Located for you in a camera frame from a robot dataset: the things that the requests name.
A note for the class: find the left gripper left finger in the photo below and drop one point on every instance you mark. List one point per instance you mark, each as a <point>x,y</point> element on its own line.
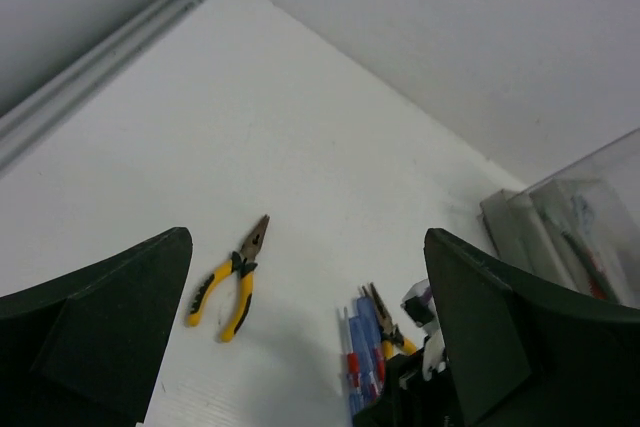
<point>85,349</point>

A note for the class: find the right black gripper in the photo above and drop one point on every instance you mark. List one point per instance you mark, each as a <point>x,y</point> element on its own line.
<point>407,399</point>

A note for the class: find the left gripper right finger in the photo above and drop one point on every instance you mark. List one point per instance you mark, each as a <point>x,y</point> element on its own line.
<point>526,352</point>

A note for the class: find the large blue screwdriver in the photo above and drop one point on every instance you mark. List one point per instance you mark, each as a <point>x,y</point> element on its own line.
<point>369,347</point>

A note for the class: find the small blue screwdriver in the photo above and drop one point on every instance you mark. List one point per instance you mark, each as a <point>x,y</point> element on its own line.
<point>356,397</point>

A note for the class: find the clear plastic drawer container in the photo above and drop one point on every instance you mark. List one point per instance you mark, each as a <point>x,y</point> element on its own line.
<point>597,199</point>

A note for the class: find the red handled adjustable wrench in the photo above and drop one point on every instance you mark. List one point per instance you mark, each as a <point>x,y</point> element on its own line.
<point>599,286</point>

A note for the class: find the yellow needle nose pliers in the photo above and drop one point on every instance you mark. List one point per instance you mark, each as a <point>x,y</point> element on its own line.
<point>391,336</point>

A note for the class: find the yellow combination pliers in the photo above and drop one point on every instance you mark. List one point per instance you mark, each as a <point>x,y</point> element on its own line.
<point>241,264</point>

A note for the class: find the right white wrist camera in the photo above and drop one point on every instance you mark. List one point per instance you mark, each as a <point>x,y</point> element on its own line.
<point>418,303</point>

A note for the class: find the aluminium table frame rail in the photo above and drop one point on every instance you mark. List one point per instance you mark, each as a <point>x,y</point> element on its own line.
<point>38,115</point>

